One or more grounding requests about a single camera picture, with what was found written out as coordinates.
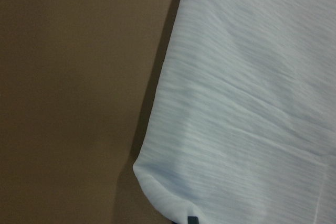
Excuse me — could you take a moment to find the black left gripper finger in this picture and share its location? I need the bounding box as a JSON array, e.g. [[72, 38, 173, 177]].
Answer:
[[187, 216, 199, 224]]

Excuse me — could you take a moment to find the light blue button shirt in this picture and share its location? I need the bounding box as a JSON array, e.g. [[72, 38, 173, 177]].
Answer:
[[133, 0, 335, 223]]

